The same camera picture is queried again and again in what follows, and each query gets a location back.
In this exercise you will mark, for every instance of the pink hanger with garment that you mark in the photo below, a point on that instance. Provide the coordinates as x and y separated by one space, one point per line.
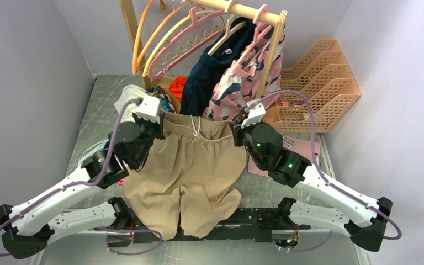
260 31

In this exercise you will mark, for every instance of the pink notched hanger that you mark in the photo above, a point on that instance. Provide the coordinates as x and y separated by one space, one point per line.
182 44

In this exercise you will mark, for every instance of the peach mesh file organizer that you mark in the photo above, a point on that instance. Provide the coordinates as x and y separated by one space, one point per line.
323 76

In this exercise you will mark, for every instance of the pink clipboard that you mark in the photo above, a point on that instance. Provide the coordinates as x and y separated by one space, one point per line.
302 147

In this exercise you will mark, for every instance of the white garment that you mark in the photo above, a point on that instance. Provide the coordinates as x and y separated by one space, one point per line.
129 92

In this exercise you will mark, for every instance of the pink shark print garment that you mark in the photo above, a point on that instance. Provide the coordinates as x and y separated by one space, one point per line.
240 82

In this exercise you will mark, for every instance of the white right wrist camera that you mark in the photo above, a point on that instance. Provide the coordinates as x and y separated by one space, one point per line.
253 116

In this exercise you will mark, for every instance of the beige drawstring shorts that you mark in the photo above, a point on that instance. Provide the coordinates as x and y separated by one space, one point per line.
188 180

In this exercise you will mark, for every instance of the colourful patterned garment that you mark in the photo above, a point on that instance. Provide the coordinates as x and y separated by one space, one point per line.
162 95

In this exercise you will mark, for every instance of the navy blue hanging garment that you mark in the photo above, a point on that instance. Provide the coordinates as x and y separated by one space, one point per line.
207 72

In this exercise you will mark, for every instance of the yellow hanger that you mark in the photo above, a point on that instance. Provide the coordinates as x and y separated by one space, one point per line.
168 40

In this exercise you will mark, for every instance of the marker pen set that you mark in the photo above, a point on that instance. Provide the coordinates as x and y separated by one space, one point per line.
288 143

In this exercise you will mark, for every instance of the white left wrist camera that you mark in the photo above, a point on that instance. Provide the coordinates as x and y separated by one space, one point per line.
149 109

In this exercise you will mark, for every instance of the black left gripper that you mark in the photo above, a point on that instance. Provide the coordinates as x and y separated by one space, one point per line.
159 127

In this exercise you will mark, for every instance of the cream hanger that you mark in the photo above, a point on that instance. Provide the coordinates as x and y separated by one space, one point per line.
230 29

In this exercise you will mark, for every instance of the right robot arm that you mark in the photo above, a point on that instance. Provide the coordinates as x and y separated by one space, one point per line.
361 218

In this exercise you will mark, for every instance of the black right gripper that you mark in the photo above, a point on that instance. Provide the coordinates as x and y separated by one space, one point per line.
237 132

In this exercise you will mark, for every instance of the orange mesh garment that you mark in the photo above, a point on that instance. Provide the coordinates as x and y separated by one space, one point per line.
177 86

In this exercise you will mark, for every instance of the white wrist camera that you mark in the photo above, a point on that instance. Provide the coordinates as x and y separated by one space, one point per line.
149 109
253 116

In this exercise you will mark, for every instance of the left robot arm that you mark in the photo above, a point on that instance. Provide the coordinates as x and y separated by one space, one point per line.
27 228

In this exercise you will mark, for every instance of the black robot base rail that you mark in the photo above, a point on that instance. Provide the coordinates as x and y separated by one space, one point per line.
244 224

